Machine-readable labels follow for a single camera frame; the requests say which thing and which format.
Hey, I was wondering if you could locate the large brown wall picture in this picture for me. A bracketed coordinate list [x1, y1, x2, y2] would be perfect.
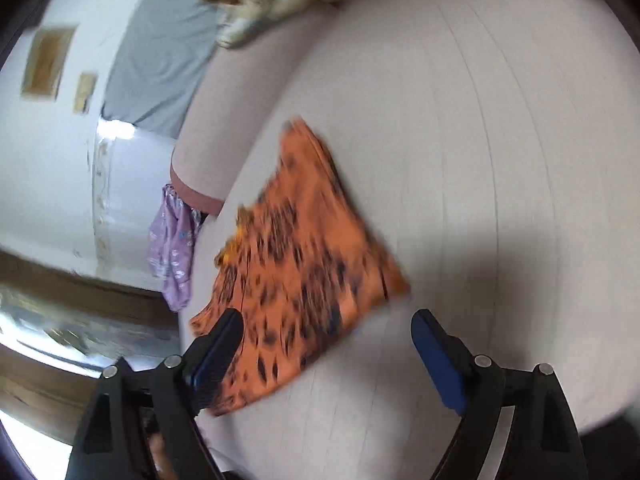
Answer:
[20, 24, 79, 102]

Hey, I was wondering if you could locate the small brown wall picture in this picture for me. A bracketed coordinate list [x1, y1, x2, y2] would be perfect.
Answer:
[73, 72, 99, 114]

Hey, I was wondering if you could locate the orange black floral shirt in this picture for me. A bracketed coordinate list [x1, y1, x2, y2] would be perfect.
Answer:
[188, 116, 413, 418]

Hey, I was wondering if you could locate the pink bolster cushion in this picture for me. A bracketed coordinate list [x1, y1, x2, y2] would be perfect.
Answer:
[169, 7, 351, 217]

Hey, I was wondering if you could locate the purple floral cloth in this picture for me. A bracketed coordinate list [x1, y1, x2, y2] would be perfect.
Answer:
[148, 183, 204, 312]

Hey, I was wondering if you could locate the wooden stained glass door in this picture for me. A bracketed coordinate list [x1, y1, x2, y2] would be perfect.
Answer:
[0, 247, 182, 443]

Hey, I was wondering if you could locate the grey pillow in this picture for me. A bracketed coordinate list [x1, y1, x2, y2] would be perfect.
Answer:
[101, 0, 237, 141]

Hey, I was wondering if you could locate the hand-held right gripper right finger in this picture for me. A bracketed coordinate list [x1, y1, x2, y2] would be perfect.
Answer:
[410, 308, 582, 480]

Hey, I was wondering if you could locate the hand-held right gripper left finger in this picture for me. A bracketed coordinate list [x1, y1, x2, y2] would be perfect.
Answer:
[64, 308, 246, 480]

